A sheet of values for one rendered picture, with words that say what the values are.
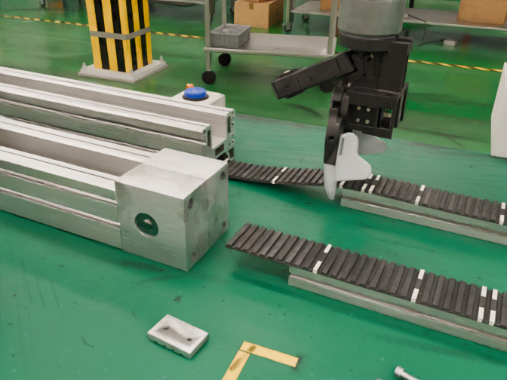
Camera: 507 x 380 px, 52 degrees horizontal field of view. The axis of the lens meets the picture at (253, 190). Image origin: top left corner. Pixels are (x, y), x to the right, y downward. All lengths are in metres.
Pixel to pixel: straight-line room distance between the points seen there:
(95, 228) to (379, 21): 0.41
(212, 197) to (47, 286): 0.20
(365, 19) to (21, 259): 0.48
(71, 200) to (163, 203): 0.14
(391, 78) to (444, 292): 0.26
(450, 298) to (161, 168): 0.34
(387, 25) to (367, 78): 0.07
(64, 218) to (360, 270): 0.36
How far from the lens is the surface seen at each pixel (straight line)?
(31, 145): 0.78
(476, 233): 0.71
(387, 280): 0.54
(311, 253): 0.57
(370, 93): 0.64
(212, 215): 0.61
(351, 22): 0.63
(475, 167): 0.90
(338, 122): 0.65
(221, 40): 3.73
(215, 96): 0.95
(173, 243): 0.58
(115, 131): 0.83
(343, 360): 0.51
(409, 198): 0.69
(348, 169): 0.67
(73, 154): 0.73
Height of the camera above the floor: 1.14
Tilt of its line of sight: 29 degrees down
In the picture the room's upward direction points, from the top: 1 degrees clockwise
